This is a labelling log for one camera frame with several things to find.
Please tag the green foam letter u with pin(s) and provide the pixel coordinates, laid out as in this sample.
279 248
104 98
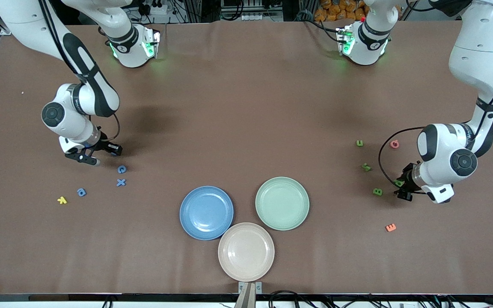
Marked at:
359 144

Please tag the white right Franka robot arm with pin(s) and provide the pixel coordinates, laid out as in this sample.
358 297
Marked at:
73 126

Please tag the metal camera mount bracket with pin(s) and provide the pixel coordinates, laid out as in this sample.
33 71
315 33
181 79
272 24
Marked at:
250 285

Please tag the beige round plate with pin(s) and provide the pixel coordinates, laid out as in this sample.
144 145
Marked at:
246 252

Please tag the blue foam letter a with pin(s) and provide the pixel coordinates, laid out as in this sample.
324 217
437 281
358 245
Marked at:
81 193

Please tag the orange foam letter E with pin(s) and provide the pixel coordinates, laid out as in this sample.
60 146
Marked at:
390 227

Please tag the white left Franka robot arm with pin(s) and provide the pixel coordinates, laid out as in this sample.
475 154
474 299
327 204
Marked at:
473 60

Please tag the pile of orange fruit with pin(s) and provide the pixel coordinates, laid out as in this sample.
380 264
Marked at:
332 10

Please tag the blue foam letter c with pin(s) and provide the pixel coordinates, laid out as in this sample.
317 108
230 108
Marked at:
118 169

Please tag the green foam letter B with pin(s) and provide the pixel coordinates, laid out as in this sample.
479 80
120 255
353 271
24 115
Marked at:
377 192

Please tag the green foam letter s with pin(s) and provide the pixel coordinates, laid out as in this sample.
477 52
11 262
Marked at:
366 167

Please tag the white power strip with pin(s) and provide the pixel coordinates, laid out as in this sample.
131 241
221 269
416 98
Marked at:
253 17

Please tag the aluminium frame post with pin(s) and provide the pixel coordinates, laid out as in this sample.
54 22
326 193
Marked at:
4 30

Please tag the yellow foam letter k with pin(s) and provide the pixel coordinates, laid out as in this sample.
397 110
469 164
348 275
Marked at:
61 199

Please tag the blue round plate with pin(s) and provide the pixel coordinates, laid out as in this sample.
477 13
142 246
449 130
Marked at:
206 222

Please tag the brown table cover sheet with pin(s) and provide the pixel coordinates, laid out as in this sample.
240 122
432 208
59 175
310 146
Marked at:
246 107

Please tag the pink foam letter Q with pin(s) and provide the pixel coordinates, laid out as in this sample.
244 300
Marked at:
392 144

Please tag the pale green round plate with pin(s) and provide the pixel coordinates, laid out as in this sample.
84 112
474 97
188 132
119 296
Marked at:
272 214

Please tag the blue foam letter x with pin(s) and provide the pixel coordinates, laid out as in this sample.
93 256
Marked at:
121 182

